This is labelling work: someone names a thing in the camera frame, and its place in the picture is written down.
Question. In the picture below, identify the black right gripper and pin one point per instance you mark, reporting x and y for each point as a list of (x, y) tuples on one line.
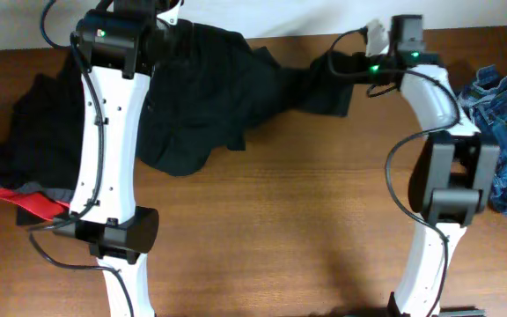
[(356, 62)]

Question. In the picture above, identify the black trousers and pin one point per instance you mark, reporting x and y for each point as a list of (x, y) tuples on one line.
[(214, 87)]

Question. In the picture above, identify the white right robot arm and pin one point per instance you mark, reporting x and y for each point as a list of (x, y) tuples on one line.
[(452, 178)]

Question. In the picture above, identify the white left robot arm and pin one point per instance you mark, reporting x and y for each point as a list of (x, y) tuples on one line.
[(116, 46)]

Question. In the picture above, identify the black garment pile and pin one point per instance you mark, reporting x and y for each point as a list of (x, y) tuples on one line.
[(43, 148)]

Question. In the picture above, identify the red and grey garment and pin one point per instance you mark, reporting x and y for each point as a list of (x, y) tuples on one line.
[(44, 203)]

